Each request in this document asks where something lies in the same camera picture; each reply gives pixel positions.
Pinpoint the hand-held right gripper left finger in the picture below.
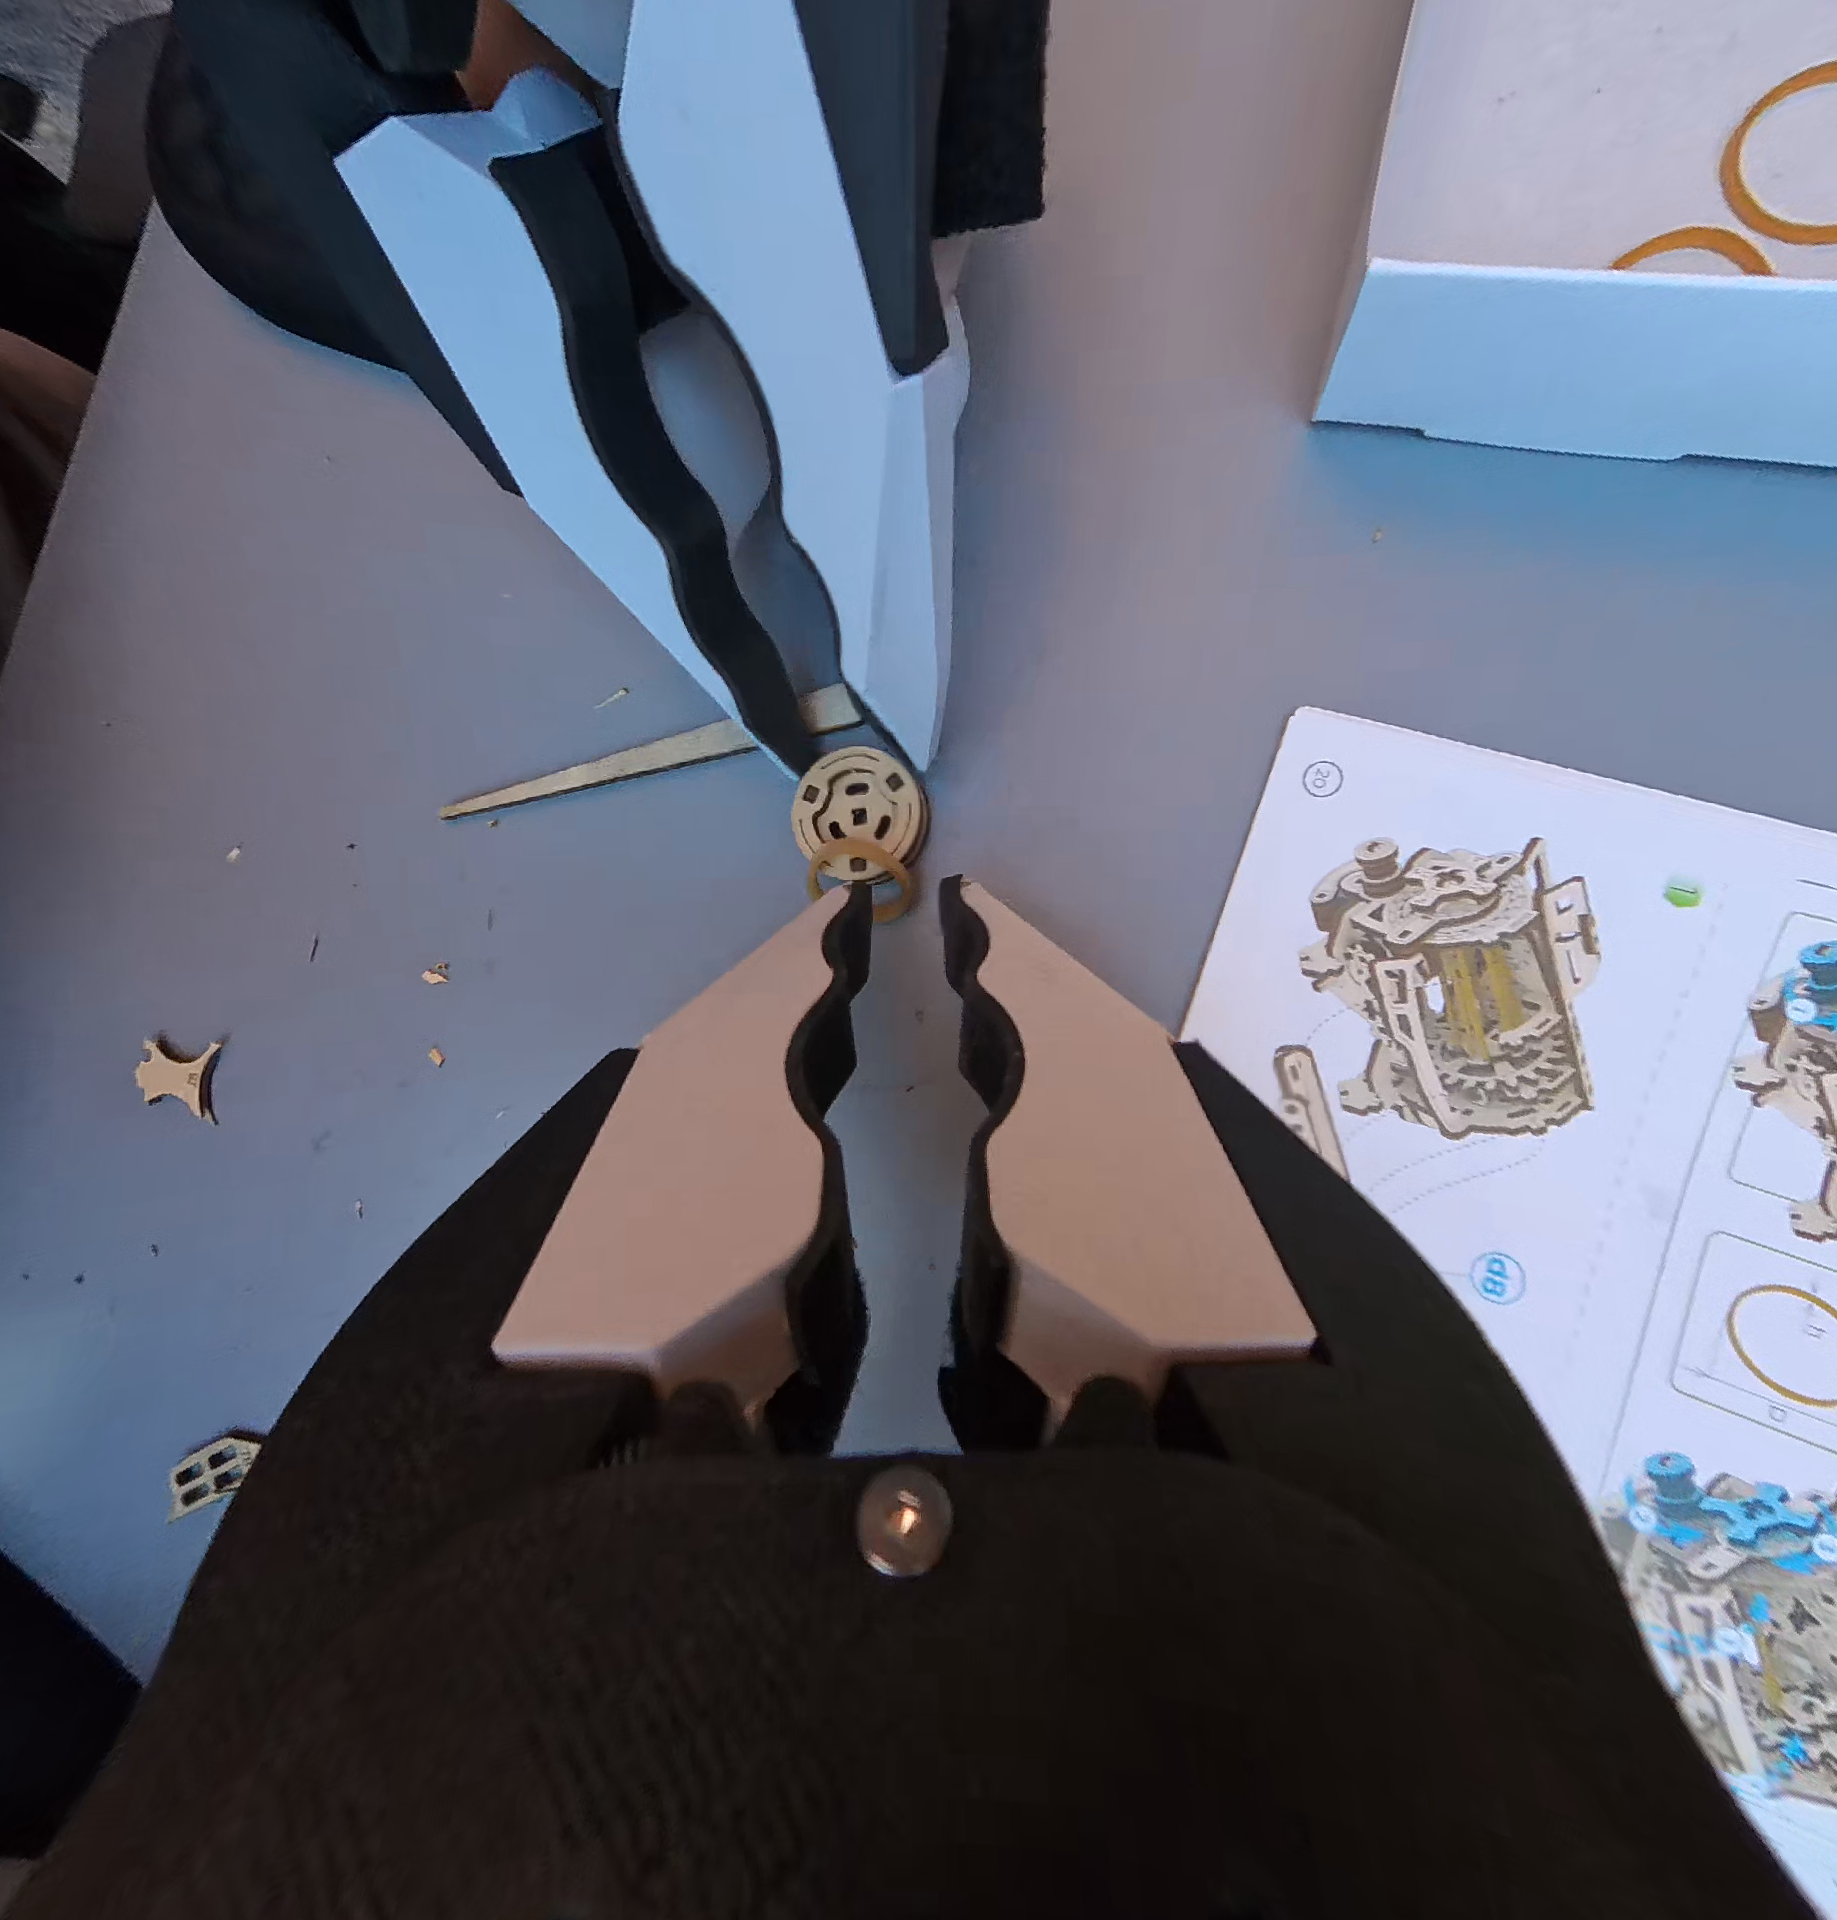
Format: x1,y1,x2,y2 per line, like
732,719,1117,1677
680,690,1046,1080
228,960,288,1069
492,884,879,1455

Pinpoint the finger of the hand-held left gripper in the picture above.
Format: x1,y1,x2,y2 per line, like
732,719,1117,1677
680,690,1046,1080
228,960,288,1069
333,76,825,780
618,0,972,779

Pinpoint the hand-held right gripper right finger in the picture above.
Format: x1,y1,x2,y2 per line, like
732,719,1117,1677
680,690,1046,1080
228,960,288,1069
932,875,1320,1452

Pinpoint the small yellow rubber band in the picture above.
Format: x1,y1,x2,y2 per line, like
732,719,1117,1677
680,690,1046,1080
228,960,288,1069
807,841,922,927

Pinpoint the thin wooden stick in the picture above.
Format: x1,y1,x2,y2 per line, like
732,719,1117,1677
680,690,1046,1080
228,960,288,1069
437,681,864,826

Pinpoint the round wooden wheel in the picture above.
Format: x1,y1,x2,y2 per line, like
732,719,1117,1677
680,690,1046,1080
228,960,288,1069
791,745,932,887

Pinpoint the printed instruction booklet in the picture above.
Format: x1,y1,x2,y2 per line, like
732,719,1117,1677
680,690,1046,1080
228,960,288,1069
1179,705,1837,1920

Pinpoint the star-shaped wooden scrap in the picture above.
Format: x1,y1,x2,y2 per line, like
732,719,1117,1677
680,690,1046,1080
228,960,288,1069
134,1035,228,1128

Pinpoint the window-shaped wooden scrap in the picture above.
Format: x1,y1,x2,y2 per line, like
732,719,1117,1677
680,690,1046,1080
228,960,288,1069
166,1431,268,1523

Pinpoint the white cardboard box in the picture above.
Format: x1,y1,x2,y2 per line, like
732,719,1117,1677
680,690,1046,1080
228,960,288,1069
1313,0,1837,477

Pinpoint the large tan rubber band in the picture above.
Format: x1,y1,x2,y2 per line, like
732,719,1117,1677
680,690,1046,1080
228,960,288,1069
1612,226,1779,278
1717,58,1837,242

